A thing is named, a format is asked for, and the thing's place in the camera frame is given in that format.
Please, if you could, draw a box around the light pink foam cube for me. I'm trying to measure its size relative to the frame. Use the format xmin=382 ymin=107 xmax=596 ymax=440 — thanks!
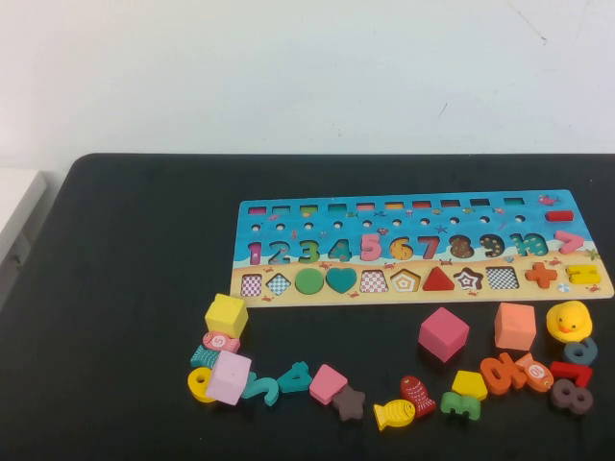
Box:
xmin=205 ymin=350 xmax=254 ymax=406

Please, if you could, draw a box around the yellow pentagon piece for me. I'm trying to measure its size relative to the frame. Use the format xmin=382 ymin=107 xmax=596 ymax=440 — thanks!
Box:
xmin=451 ymin=369 xmax=490 ymax=401

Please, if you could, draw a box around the teal number four piece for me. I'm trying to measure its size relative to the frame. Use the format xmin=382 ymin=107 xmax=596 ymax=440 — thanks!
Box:
xmin=277 ymin=360 xmax=310 ymax=395

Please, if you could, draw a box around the yellow equals sign piece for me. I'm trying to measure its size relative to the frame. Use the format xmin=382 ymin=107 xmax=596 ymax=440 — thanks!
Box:
xmin=565 ymin=263 xmax=600 ymax=286

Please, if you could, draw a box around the yellow number six piece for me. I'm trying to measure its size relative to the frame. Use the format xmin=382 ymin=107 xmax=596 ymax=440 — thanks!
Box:
xmin=186 ymin=366 xmax=217 ymax=402

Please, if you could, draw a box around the pink greater-than sign piece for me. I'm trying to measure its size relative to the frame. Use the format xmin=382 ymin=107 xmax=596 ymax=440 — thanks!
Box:
xmin=553 ymin=230 xmax=586 ymax=255

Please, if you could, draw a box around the magenta foam cube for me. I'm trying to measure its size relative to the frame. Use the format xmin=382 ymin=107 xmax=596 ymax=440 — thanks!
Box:
xmin=417 ymin=306 xmax=471 ymax=364

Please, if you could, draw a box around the yellow wooden fish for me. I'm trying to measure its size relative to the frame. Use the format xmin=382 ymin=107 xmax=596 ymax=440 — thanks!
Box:
xmin=372 ymin=398 xmax=417 ymax=432

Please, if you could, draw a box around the teal wooden fish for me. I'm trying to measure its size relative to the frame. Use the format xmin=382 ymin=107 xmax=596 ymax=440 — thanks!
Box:
xmin=189 ymin=344 xmax=223 ymax=369

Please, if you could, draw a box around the red triangle piece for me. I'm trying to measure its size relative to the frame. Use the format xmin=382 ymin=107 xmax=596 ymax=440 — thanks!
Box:
xmin=422 ymin=264 xmax=456 ymax=293

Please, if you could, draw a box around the green circle piece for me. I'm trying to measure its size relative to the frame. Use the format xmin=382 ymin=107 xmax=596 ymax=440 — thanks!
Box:
xmin=294 ymin=268 xmax=328 ymax=296

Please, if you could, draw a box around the orange fish with ten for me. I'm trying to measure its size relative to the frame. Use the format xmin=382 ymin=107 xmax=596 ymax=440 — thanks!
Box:
xmin=515 ymin=352 xmax=555 ymax=394

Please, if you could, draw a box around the teal number two piece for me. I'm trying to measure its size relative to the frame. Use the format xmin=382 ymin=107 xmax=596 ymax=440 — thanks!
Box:
xmin=239 ymin=371 xmax=281 ymax=407

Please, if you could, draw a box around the salmon foam cube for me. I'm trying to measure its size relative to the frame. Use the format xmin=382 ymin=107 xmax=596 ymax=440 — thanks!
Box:
xmin=493 ymin=302 xmax=537 ymax=352

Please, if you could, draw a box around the grey-blue number nine piece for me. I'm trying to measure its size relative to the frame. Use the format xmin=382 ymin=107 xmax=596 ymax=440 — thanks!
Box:
xmin=562 ymin=336 xmax=600 ymax=367

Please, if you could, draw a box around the pink trapezoid piece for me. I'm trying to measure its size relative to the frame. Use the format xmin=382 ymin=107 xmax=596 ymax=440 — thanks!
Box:
xmin=307 ymin=363 xmax=349 ymax=404

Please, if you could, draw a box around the brown star piece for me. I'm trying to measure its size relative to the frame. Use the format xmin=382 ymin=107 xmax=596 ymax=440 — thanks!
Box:
xmin=332 ymin=385 xmax=367 ymax=423

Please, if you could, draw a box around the yellow foam cube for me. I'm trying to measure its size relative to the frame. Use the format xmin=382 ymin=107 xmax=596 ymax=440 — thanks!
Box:
xmin=204 ymin=292 xmax=250 ymax=339

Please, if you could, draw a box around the brown number eight piece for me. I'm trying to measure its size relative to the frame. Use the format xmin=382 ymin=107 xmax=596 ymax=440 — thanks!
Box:
xmin=550 ymin=377 xmax=595 ymax=416

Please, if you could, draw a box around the blue wooden number puzzle board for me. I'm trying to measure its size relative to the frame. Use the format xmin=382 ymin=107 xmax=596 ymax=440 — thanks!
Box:
xmin=229 ymin=191 xmax=615 ymax=309

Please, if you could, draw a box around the orange plus sign piece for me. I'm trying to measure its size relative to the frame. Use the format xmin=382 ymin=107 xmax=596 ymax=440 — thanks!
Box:
xmin=524 ymin=261 xmax=559 ymax=288

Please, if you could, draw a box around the green number three piece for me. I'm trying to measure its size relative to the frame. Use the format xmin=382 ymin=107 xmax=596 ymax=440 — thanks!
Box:
xmin=439 ymin=390 xmax=482 ymax=421

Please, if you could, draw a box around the pink number five piece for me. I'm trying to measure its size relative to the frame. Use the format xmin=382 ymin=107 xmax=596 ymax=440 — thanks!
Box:
xmin=359 ymin=232 xmax=383 ymax=262

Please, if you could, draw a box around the red wooden fish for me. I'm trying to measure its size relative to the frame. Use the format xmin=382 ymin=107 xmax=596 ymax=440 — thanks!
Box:
xmin=399 ymin=375 xmax=438 ymax=420

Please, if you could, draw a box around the red number seven piece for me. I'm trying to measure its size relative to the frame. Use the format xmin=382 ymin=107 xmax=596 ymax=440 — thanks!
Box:
xmin=549 ymin=360 xmax=595 ymax=390

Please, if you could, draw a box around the pink fish with five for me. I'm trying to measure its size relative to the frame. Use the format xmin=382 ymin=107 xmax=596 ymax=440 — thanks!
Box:
xmin=201 ymin=330 xmax=241 ymax=354

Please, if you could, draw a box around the yellow rubber duck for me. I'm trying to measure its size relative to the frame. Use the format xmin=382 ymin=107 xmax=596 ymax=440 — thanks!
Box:
xmin=546 ymin=300 xmax=594 ymax=345

